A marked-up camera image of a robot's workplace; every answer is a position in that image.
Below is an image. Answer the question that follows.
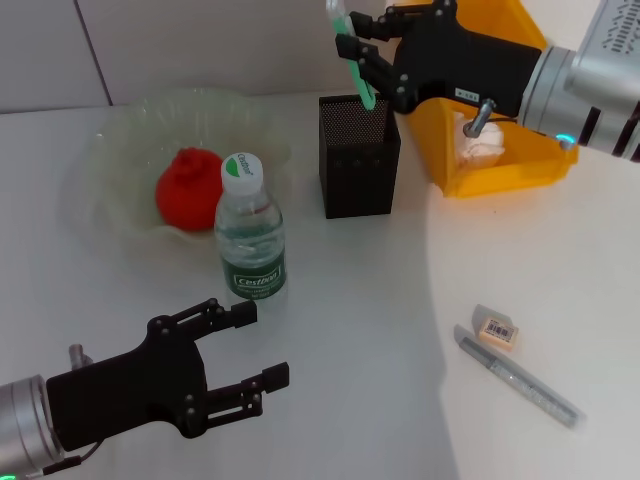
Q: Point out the left wrist metal connector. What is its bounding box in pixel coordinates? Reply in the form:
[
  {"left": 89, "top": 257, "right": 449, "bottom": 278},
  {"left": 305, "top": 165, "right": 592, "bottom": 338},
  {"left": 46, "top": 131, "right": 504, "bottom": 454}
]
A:
[{"left": 67, "top": 343, "right": 96, "bottom": 370}]

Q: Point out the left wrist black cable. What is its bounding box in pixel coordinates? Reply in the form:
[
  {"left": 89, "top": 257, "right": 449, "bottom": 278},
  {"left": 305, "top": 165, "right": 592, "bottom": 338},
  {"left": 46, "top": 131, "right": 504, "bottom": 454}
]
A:
[{"left": 42, "top": 442, "right": 101, "bottom": 476}]

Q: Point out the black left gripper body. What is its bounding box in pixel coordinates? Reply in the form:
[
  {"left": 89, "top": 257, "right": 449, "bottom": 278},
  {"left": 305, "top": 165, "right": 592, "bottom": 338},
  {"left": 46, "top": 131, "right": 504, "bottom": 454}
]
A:
[{"left": 45, "top": 315, "right": 209, "bottom": 451}]

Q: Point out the right wrist metal connector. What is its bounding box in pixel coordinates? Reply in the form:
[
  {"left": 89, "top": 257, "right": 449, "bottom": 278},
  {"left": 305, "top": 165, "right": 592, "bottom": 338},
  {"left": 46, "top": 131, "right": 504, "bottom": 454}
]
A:
[{"left": 462, "top": 98, "right": 497, "bottom": 139}]

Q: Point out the grey pen in clear sleeve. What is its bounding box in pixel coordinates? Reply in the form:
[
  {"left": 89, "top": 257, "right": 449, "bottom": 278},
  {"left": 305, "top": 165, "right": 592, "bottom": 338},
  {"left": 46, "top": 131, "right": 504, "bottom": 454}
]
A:
[{"left": 453, "top": 323, "right": 587, "bottom": 432}]

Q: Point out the pale green glass fruit plate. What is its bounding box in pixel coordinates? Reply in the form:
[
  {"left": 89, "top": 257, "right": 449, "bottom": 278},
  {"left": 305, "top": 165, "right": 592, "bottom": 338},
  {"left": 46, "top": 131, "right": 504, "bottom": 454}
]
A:
[{"left": 62, "top": 88, "right": 294, "bottom": 246}]

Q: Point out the red knitted toy orange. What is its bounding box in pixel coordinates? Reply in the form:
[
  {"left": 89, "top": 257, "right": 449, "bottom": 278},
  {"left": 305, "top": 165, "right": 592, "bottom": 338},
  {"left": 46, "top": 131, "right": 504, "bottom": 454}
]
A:
[{"left": 153, "top": 146, "right": 225, "bottom": 232}]

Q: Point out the black mesh pen holder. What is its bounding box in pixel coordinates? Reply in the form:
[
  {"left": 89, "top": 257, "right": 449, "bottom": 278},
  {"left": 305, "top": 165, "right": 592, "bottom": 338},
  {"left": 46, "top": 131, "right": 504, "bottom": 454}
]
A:
[{"left": 318, "top": 91, "right": 403, "bottom": 220}]

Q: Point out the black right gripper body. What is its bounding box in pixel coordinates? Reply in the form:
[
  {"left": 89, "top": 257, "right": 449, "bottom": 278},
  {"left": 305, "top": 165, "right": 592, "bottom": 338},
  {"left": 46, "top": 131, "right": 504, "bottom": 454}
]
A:
[{"left": 392, "top": 0, "right": 544, "bottom": 116}]

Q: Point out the beige eraser with barcode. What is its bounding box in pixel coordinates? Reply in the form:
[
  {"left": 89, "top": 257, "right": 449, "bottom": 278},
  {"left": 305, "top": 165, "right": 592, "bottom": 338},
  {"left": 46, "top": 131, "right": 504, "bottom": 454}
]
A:
[{"left": 472, "top": 303, "right": 521, "bottom": 351}]

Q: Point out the white paper ball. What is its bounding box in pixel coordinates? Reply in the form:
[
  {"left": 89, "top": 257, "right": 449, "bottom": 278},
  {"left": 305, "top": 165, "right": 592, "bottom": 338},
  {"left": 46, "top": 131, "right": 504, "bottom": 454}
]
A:
[{"left": 452, "top": 110, "right": 506, "bottom": 169}]

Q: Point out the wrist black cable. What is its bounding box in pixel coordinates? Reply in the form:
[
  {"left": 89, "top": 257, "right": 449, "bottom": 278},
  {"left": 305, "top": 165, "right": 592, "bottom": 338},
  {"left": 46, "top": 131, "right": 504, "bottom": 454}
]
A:
[
  {"left": 487, "top": 114, "right": 551, "bottom": 137},
  {"left": 42, "top": 442, "right": 101, "bottom": 476}
]

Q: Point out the clear green-label water bottle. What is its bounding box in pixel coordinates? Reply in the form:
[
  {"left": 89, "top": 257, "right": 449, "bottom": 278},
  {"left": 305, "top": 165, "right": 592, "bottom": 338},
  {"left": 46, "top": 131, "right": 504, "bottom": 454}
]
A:
[{"left": 213, "top": 152, "right": 289, "bottom": 311}]

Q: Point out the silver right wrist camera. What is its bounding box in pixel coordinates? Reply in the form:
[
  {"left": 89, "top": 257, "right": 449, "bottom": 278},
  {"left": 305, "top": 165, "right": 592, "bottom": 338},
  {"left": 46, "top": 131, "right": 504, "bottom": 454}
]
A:
[{"left": 564, "top": 0, "right": 640, "bottom": 106}]

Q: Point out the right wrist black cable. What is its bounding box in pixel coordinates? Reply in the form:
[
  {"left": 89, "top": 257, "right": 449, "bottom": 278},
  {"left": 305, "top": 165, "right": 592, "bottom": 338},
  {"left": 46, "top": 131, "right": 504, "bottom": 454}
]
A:
[{"left": 487, "top": 114, "right": 551, "bottom": 137}]

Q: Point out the wrist metal connector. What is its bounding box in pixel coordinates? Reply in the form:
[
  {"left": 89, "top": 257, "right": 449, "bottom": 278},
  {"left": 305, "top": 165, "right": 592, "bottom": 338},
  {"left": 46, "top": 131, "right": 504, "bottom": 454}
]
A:
[
  {"left": 462, "top": 98, "right": 497, "bottom": 139},
  {"left": 67, "top": 343, "right": 96, "bottom": 370}
]

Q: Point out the yellow plastic bin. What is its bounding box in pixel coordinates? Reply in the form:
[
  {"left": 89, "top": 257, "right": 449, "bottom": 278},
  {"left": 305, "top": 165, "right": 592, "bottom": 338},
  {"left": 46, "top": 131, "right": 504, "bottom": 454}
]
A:
[{"left": 392, "top": 0, "right": 581, "bottom": 200}]

